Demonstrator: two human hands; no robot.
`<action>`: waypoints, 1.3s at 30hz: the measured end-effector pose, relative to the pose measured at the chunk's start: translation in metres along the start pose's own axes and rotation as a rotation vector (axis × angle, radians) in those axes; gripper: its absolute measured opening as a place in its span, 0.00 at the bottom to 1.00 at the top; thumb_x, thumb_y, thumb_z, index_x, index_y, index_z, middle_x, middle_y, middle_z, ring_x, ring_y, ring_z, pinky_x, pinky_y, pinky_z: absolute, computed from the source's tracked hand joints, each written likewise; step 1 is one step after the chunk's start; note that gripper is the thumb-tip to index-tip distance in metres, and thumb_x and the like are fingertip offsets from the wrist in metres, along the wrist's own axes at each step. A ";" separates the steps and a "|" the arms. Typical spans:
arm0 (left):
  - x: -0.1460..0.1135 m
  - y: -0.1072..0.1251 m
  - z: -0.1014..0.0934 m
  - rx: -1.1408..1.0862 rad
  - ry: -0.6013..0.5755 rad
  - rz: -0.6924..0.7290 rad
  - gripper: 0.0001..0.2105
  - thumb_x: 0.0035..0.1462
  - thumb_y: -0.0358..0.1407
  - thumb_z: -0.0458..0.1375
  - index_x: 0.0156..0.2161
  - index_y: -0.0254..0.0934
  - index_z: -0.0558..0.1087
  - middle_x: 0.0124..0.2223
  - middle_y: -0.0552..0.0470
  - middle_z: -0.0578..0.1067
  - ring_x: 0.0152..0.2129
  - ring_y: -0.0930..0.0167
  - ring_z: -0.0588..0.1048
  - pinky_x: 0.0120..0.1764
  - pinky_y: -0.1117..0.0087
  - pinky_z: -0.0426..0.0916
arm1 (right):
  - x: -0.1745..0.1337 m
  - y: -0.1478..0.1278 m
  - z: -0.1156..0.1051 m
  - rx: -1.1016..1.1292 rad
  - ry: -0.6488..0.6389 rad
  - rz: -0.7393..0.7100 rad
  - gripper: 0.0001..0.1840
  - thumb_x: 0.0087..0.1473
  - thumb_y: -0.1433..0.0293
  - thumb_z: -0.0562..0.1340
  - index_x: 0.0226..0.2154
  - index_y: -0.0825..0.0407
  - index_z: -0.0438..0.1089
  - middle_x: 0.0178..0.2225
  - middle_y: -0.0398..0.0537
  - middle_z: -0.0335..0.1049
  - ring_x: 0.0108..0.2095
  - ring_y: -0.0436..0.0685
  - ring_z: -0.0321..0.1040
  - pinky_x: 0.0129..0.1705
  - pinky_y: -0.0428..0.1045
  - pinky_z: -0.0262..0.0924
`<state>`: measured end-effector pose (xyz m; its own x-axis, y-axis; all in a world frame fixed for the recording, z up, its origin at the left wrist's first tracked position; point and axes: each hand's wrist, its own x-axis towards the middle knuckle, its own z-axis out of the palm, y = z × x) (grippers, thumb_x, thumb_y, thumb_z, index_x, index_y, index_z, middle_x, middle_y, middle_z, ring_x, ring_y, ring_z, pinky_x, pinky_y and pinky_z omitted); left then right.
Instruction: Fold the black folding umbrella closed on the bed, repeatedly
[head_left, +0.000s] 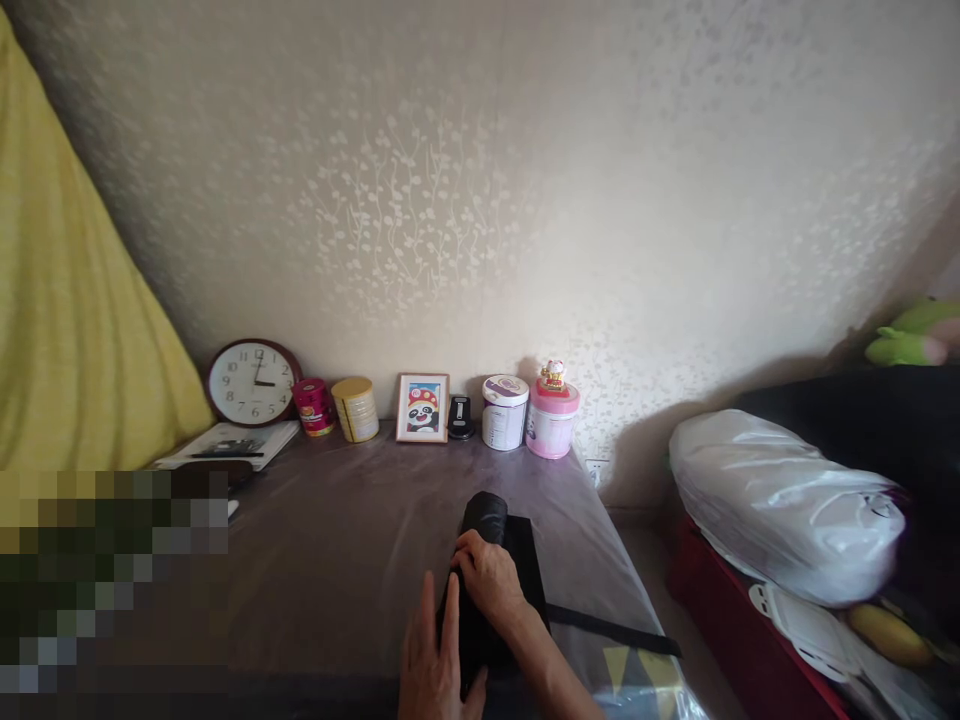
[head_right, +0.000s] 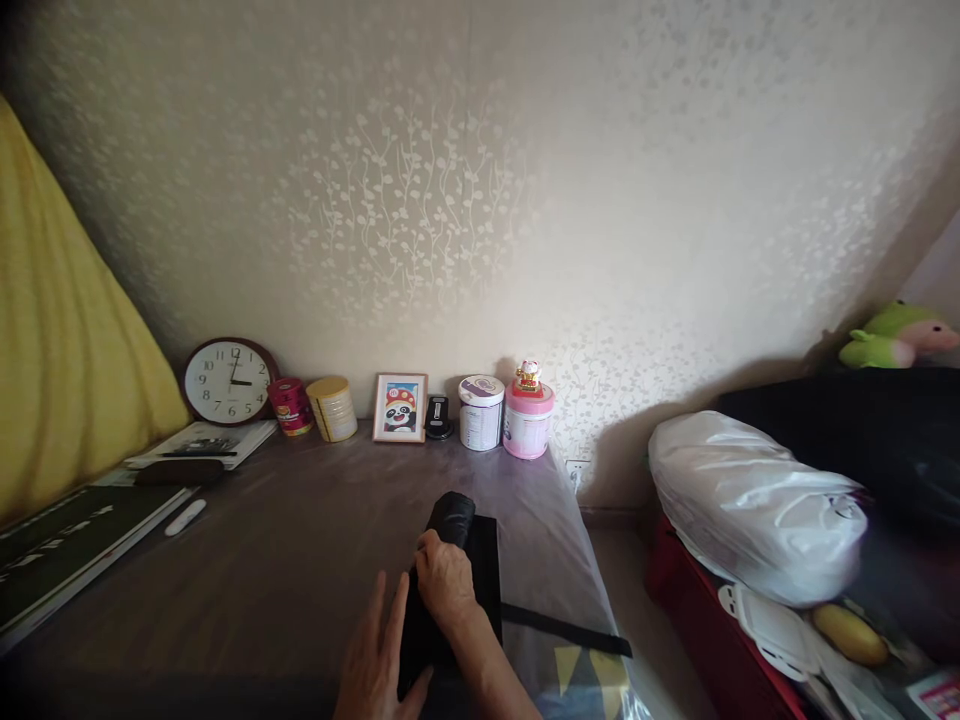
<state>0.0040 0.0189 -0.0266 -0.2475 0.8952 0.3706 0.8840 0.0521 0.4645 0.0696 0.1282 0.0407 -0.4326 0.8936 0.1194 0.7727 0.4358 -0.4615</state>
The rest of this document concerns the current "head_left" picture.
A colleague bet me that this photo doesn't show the framed panda picture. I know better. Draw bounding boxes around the framed panda picture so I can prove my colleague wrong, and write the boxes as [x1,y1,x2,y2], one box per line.
[395,372,451,445]

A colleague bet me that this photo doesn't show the grey table cover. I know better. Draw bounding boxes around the grey table cover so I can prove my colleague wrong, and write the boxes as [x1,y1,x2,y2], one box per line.
[149,418,670,720]

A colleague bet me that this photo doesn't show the green plush toy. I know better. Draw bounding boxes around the green plush toy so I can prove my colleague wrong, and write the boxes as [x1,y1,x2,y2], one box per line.
[863,296,960,369]

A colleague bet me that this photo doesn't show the person's left middle finger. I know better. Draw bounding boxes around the person's left middle finger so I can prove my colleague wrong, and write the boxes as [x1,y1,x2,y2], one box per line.
[408,569,438,643]

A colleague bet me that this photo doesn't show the yellow curtain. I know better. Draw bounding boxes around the yellow curtain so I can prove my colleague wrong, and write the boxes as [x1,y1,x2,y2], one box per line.
[0,11,217,474]

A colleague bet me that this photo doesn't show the person's left hand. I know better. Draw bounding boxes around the person's left hand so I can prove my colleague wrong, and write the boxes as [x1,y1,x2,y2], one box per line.
[396,569,490,720]

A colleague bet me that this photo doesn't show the plastic wrapped yellow package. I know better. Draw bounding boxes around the plastic wrapped yellow package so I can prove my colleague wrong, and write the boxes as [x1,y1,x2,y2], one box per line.
[596,643,710,720]

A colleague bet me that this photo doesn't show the white plastic container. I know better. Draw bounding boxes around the white plastic container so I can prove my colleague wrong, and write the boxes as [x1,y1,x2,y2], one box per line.
[749,581,864,684]

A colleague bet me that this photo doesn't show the gold tin can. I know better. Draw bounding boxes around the gold tin can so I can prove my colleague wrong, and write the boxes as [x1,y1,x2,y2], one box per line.
[330,375,381,443]

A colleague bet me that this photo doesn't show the person's left index finger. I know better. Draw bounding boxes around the person's left index finger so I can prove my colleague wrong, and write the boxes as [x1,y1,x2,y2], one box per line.
[437,572,463,655]

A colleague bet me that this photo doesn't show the small red tin can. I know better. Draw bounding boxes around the small red tin can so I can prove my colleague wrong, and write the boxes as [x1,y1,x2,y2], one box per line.
[291,377,336,439]

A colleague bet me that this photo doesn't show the flat black sleeve with strap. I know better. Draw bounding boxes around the flat black sleeve with strap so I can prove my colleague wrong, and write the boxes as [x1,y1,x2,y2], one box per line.
[500,515,684,680]

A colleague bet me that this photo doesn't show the pink lidded canister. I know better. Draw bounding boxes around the pink lidded canister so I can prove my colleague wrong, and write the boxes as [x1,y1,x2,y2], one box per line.
[525,386,581,460]

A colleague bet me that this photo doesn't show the yellow fruit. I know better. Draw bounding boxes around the yellow fruit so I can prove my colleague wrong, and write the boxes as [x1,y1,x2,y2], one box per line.
[847,603,936,669]

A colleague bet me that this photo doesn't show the round brown wall clock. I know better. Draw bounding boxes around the round brown wall clock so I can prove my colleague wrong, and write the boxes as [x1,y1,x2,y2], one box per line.
[206,338,304,429]

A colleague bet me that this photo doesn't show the red box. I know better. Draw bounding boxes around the red box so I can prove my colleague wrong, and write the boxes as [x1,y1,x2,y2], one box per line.
[665,513,853,720]

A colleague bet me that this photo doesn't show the person's right hand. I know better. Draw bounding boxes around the person's right hand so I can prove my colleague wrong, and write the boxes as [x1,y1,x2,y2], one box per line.
[447,528,531,625]

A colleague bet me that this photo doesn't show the white can with purple label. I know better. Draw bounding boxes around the white can with purple label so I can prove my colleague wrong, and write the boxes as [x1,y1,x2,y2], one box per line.
[481,373,531,451]

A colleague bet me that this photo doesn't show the person's right fingers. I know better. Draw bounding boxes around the person's right fingers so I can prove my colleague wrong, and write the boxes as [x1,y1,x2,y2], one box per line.
[447,528,490,583]

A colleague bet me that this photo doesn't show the white paper stack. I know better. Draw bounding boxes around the white paper stack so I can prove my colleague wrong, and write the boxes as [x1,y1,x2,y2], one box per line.
[152,420,302,473]

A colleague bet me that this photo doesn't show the black fabric bundle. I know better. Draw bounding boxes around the black fabric bundle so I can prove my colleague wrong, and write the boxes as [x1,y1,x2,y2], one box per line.
[436,491,519,705]

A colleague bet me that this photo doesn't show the white plastic bag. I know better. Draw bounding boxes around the white plastic bag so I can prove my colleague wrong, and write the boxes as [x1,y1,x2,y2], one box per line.
[668,408,913,609]

